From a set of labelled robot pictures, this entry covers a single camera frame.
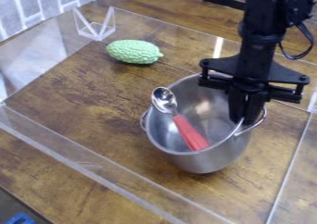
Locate blue object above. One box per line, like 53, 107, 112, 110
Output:
4, 212, 36, 224

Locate clear acrylic enclosure wall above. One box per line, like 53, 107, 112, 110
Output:
0, 6, 317, 224

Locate black wall strip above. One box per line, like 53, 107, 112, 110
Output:
202, 0, 246, 10

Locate pink handled metal spoon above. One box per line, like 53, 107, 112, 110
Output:
151, 87, 208, 151

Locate black cable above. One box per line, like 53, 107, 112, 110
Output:
277, 20, 315, 61

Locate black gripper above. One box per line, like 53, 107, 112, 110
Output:
199, 44, 309, 125

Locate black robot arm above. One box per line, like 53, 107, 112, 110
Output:
199, 0, 314, 125

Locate stainless steel pot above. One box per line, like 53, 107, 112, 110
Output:
140, 73, 267, 174

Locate green bitter melon toy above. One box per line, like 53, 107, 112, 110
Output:
105, 40, 163, 64

